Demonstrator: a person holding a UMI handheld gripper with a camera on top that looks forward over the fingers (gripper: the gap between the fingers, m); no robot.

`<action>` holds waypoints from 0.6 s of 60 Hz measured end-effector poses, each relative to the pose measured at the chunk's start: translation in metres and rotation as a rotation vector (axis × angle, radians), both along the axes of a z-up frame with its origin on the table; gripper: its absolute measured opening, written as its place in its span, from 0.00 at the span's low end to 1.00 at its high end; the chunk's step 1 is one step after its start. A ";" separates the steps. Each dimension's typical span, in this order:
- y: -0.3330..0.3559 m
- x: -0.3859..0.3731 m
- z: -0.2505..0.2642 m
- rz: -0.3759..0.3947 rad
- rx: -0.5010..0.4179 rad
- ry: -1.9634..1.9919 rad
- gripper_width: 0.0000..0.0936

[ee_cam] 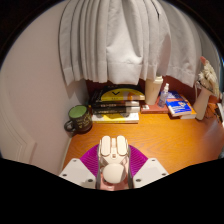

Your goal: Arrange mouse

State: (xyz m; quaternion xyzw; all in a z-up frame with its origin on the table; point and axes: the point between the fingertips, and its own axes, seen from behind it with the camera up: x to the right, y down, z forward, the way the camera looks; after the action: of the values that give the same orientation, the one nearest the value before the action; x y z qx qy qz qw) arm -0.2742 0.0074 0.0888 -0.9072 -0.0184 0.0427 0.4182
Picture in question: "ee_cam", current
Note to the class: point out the black and yellow book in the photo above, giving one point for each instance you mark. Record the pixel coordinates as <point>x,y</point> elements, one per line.
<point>120,95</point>

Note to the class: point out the yellow and white book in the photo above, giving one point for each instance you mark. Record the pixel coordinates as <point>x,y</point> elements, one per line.
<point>115,118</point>

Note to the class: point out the clear spray bottle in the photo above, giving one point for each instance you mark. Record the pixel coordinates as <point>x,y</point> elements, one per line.
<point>163,98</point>

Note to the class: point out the blue book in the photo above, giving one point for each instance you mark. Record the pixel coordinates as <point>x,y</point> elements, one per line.
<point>179,107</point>

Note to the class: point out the dark mug green inside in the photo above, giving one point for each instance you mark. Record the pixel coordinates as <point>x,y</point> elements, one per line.
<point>81,120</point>

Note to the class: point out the white tumbler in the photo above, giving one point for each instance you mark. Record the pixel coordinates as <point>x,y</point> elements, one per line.
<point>152,91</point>

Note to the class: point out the red notebook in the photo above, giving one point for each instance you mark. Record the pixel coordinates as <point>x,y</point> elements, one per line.
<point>150,109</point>

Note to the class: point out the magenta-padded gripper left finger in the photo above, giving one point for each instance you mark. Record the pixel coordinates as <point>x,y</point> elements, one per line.
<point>78,171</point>

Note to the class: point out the thin black book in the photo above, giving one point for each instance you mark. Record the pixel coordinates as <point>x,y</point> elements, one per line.
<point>115,104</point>
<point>115,110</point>

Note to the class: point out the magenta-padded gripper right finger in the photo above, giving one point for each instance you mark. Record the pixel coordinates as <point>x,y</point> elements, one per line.
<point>150,170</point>

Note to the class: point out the white computer mouse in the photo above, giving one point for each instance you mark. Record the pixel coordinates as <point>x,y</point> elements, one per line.
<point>113,172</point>

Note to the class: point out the white ceramic vase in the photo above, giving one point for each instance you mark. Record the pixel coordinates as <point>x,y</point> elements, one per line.
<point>201,105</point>

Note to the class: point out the orange book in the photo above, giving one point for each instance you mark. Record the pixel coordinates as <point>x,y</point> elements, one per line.
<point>190,115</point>

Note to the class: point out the white pleated curtain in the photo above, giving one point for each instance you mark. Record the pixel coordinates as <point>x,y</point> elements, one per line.
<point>133,40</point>

